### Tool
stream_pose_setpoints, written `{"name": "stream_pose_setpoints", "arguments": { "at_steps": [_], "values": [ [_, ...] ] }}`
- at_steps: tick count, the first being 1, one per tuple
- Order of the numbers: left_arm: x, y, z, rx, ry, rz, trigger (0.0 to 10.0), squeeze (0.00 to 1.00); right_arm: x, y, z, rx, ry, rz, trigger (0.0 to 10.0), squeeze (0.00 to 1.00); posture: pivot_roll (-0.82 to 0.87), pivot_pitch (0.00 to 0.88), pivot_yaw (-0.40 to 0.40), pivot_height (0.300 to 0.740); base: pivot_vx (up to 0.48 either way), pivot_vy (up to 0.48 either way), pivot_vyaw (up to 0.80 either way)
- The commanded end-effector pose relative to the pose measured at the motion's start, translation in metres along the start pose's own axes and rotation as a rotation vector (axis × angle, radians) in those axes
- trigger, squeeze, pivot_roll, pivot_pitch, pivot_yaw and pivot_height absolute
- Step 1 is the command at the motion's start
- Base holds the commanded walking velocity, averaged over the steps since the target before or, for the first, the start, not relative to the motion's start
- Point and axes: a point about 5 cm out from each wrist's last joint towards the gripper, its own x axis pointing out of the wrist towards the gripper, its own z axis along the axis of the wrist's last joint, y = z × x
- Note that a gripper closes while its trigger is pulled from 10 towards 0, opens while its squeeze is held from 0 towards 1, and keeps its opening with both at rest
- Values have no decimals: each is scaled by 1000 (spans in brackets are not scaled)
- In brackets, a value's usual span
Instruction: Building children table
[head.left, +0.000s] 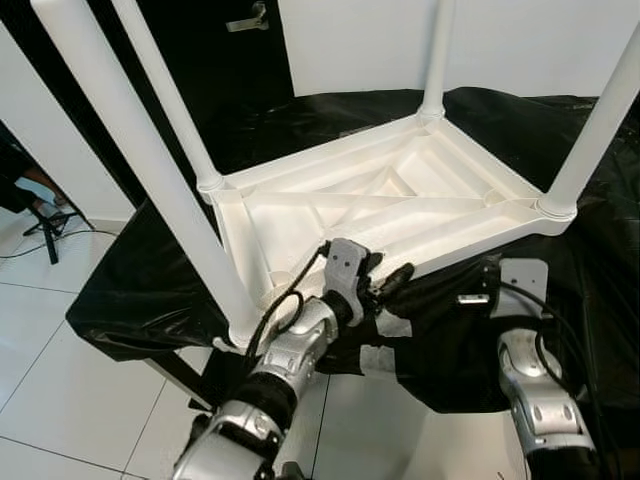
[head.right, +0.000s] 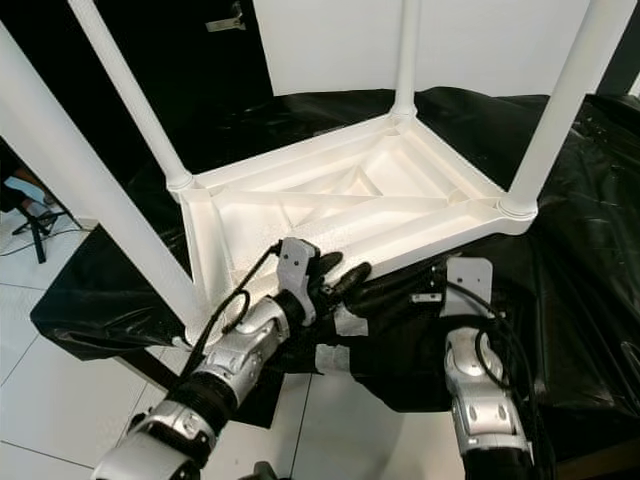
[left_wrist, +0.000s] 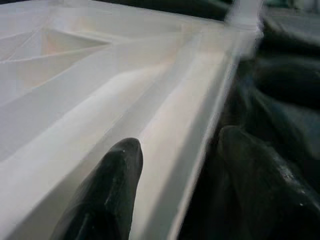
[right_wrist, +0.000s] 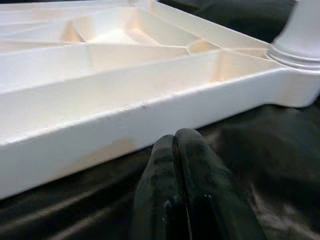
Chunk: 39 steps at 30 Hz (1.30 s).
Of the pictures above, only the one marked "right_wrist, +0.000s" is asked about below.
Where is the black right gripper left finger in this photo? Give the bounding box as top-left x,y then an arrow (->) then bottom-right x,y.
131,134 -> 187,240

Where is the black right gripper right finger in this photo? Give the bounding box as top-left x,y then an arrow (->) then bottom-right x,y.
174,127 -> 266,240

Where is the white plastic table top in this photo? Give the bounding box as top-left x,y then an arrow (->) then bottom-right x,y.
0,0 -> 320,201

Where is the white plastic table leg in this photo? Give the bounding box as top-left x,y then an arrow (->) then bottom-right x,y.
265,0 -> 320,71

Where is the black plastic cover sheet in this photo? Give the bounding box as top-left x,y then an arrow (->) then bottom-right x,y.
0,0 -> 320,240

